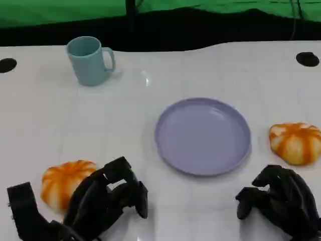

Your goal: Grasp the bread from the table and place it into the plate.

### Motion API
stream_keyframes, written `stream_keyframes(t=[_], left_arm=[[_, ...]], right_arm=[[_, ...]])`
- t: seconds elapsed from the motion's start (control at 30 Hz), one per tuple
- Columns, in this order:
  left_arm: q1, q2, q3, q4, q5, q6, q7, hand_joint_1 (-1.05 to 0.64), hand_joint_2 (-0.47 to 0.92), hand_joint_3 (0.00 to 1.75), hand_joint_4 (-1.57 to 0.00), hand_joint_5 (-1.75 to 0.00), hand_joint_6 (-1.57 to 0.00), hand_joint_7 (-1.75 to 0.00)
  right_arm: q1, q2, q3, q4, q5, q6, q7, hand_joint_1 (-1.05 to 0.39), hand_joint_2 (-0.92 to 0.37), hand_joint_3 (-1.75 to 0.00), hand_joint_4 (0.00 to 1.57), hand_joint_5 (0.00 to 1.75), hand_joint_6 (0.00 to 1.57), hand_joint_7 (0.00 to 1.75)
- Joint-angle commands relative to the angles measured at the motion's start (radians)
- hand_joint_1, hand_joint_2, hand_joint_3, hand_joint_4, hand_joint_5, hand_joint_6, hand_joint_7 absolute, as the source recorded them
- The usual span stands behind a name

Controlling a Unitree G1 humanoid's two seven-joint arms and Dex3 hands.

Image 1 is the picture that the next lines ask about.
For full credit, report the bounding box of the orange and white bread roll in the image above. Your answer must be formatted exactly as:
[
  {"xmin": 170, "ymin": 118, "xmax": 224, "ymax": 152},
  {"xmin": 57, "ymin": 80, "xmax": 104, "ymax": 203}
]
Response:
[
  {"xmin": 268, "ymin": 122, "xmax": 321, "ymax": 166},
  {"xmin": 41, "ymin": 160, "xmax": 98, "ymax": 214}
]

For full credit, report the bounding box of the black table grommet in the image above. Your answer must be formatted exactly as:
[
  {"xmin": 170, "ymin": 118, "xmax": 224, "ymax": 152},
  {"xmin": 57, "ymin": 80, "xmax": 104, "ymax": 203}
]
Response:
[
  {"xmin": 295, "ymin": 52, "xmax": 320, "ymax": 67},
  {"xmin": 0, "ymin": 58, "xmax": 18, "ymax": 74}
]

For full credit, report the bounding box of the green cloth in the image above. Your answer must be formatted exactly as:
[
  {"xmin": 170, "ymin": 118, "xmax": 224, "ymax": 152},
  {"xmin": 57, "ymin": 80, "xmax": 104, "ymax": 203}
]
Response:
[{"xmin": 0, "ymin": 0, "xmax": 321, "ymax": 30}]

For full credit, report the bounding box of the pale green mug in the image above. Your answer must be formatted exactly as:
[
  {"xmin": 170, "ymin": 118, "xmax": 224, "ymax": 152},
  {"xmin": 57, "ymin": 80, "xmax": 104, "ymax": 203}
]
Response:
[{"xmin": 66, "ymin": 36, "xmax": 116, "ymax": 87}]

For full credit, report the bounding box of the black pole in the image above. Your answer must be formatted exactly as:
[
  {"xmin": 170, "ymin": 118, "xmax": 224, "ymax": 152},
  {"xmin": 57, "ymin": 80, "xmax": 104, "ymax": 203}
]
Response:
[{"xmin": 125, "ymin": 0, "xmax": 137, "ymax": 32}]

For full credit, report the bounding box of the black cable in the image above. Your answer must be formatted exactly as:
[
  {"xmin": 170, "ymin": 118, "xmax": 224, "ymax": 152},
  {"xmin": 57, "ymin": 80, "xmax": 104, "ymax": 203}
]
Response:
[
  {"xmin": 297, "ymin": 0, "xmax": 308, "ymax": 22},
  {"xmin": 289, "ymin": 0, "xmax": 298, "ymax": 41}
]

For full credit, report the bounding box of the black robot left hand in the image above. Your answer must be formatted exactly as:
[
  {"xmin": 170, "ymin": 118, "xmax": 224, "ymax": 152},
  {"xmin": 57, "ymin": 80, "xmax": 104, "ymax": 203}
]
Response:
[{"xmin": 7, "ymin": 156, "xmax": 149, "ymax": 241}]

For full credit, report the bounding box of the black cloth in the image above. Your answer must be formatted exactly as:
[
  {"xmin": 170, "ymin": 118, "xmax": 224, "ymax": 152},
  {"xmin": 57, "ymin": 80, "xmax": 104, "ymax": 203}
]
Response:
[{"xmin": 0, "ymin": 7, "xmax": 321, "ymax": 52}]

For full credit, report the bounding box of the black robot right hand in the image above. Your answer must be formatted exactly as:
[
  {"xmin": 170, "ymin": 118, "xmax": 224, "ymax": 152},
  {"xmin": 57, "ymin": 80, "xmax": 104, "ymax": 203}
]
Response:
[{"xmin": 235, "ymin": 164, "xmax": 321, "ymax": 241}]

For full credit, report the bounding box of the lilac plate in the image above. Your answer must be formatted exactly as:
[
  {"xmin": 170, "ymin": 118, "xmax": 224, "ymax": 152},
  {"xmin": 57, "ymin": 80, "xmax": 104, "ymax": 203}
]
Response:
[{"xmin": 154, "ymin": 97, "xmax": 252, "ymax": 177}]

